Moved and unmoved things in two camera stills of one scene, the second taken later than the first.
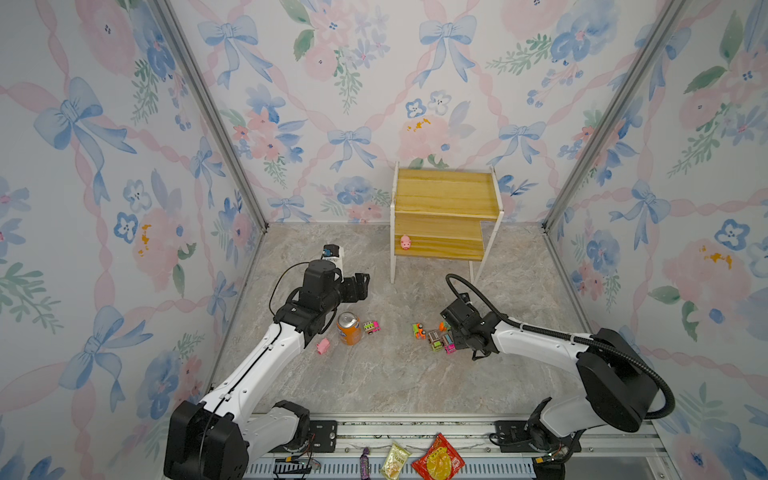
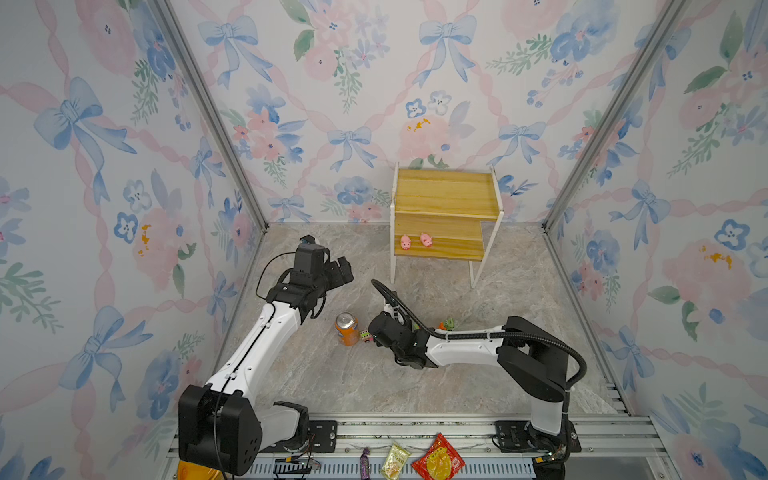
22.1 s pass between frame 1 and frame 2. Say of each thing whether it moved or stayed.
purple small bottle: stayed
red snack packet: stayed
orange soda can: stayed
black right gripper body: moved
